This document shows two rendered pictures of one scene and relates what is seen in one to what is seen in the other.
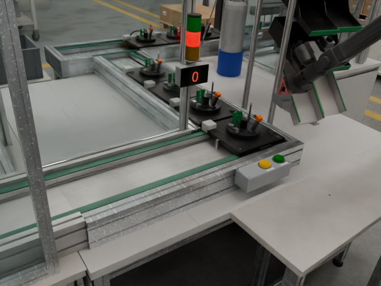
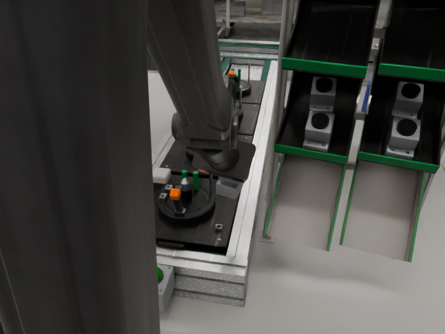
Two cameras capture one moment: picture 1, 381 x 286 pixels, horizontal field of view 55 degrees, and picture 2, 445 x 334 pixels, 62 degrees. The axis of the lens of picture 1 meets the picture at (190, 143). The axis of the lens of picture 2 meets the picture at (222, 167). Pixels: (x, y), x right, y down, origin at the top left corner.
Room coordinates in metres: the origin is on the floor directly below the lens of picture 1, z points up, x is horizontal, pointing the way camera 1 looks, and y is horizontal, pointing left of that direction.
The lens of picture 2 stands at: (0.90, -0.78, 1.56)
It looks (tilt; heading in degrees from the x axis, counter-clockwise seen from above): 34 degrees down; 47
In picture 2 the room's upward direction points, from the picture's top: straight up
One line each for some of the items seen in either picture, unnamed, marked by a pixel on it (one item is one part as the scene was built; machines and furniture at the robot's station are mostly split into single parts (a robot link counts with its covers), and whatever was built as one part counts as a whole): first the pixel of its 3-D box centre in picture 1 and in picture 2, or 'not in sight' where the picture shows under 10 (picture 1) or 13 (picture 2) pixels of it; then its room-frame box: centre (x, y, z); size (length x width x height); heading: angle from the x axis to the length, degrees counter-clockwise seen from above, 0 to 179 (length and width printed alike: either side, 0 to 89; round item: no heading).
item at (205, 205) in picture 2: (242, 129); (186, 202); (1.32, -0.21, 0.98); 0.14 x 0.14 x 0.02
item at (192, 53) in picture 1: (192, 52); not in sight; (1.30, 0.02, 1.28); 0.05 x 0.05 x 0.05
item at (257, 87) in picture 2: not in sight; (234, 79); (1.92, 0.23, 1.01); 0.24 x 0.24 x 0.13; 36
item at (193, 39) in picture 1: (193, 38); not in sight; (1.30, 0.02, 1.33); 0.05 x 0.05 x 0.05
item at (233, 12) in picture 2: not in sight; (225, 8); (5.13, 3.65, 0.36); 0.60 x 0.40 x 0.15; 131
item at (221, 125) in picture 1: (242, 133); (187, 208); (1.32, -0.21, 0.96); 0.24 x 0.24 x 0.02; 36
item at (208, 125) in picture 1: (208, 126); (161, 177); (1.34, -0.07, 0.97); 0.05 x 0.05 x 0.04; 36
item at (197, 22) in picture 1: (194, 23); not in sight; (1.30, 0.02, 1.38); 0.05 x 0.05 x 0.05
